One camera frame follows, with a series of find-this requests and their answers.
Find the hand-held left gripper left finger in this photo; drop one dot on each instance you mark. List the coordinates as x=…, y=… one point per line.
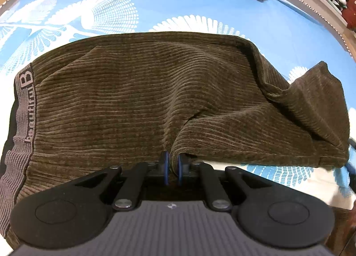
x=165, y=167

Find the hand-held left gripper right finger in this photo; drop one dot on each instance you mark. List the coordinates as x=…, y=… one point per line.
x=180, y=167

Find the red plush toy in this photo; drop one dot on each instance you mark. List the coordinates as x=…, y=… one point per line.
x=350, y=15

